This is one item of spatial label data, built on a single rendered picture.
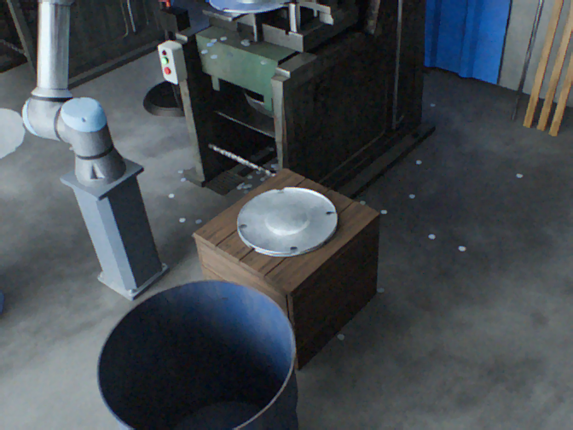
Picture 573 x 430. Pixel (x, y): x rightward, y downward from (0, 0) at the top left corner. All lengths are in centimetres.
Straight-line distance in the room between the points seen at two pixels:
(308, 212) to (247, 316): 43
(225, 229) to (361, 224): 39
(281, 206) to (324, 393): 55
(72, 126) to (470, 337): 132
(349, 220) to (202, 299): 52
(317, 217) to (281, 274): 24
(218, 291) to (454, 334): 81
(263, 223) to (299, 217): 10
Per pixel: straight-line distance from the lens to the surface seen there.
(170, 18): 230
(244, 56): 210
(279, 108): 198
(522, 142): 283
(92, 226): 203
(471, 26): 314
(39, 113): 191
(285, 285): 160
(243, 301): 147
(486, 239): 229
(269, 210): 181
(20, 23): 340
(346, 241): 171
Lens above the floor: 151
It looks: 40 degrees down
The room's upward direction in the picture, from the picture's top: 5 degrees counter-clockwise
